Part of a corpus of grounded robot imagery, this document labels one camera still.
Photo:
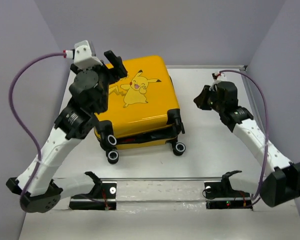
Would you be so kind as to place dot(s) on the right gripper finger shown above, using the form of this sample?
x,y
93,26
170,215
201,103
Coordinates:
x,y
206,91
201,102

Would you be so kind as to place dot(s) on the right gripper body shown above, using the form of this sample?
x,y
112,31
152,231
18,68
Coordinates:
x,y
217,105

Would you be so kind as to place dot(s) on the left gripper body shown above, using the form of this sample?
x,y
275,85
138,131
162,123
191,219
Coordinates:
x,y
106,78

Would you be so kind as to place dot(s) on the yellow hard-shell suitcase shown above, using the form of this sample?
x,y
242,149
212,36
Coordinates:
x,y
143,110

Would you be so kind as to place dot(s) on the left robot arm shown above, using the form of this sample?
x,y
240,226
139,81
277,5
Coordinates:
x,y
39,191

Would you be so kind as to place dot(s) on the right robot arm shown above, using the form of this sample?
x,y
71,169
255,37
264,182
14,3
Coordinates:
x,y
279,180

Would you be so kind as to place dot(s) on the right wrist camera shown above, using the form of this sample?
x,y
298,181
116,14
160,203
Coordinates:
x,y
217,77

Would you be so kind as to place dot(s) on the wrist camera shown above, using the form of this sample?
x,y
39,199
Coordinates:
x,y
217,77
85,55

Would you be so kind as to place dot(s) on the aluminium table rail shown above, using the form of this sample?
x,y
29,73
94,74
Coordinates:
x,y
254,109

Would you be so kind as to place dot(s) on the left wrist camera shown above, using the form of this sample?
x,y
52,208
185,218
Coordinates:
x,y
85,55

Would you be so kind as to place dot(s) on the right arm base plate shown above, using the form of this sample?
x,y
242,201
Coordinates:
x,y
219,198

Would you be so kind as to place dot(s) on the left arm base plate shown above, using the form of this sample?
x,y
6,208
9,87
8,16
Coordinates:
x,y
104,200

